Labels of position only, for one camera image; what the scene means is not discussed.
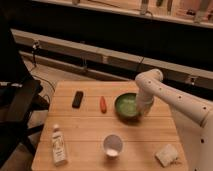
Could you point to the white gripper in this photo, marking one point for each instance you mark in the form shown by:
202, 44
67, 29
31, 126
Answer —
144, 102

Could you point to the green ceramic bowl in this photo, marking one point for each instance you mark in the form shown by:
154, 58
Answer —
125, 106

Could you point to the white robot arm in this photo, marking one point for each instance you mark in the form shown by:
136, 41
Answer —
150, 84

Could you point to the orange carrot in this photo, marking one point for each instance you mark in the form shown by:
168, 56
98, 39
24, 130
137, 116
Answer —
103, 106

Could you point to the beige sponge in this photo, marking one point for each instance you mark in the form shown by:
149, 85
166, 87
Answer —
167, 155

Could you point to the black remote control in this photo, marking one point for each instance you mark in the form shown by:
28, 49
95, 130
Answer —
77, 99

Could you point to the white plastic bottle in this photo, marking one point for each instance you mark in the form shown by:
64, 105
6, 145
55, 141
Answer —
58, 146

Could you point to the black chair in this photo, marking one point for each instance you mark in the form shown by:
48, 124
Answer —
14, 118

